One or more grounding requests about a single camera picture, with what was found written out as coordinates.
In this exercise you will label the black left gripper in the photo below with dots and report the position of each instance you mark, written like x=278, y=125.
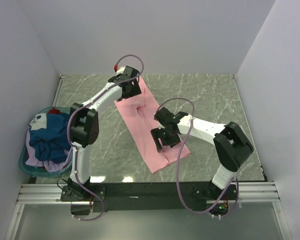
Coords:
x=136, y=91

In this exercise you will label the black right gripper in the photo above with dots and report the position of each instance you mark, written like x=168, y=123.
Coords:
x=157, y=133

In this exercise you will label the pink t shirt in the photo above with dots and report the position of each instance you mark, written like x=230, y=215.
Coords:
x=138, y=114

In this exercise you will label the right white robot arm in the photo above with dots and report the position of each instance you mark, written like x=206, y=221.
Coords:
x=232, y=145

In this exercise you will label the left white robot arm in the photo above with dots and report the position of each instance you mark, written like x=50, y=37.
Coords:
x=83, y=124

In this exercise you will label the black base beam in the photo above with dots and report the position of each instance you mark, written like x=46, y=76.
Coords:
x=129, y=196

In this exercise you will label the red garment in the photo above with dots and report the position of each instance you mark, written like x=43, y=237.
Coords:
x=54, y=111

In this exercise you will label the blue printed t shirt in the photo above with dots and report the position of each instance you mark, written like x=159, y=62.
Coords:
x=48, y=137

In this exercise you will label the lavender t shirt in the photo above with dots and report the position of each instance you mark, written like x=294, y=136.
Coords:
x=49, y=165

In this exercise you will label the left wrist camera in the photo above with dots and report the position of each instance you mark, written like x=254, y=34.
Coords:
x=125, y=73

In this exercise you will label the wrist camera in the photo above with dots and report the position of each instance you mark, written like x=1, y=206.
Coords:
x=125, y=73
x=165, y=117

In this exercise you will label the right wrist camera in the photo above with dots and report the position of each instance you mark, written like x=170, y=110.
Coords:
x=165, y=117

